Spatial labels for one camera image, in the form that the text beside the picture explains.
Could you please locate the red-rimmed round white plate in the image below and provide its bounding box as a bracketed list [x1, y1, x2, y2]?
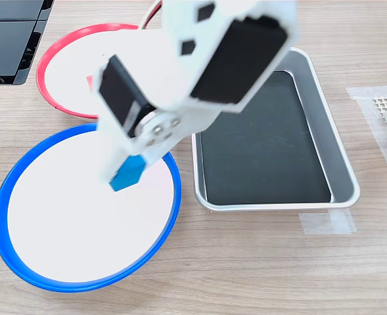
[35, 22, 148, 119]

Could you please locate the black tray mat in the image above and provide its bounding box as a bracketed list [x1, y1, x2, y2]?
[199, 70, 332, 206]

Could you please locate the red motor cable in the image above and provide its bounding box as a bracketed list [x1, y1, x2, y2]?
[139, 0, 164, 30]

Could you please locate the small blue cube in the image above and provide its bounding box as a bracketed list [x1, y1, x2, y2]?
[109, 155, 147, 193]

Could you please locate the steel tray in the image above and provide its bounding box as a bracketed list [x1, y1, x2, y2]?
[191, 47, 361, 213]

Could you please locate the black glossy panel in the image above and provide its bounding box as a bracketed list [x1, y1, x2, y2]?
[0, 20, 48, 87]
[0, 0, 55, 22]

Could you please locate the clear tape piece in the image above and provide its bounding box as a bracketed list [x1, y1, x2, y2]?
[298, 209, 357, 235]

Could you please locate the blue-rimmed round white plate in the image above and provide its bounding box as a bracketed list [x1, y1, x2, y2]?
[0, 123, 182, 294]

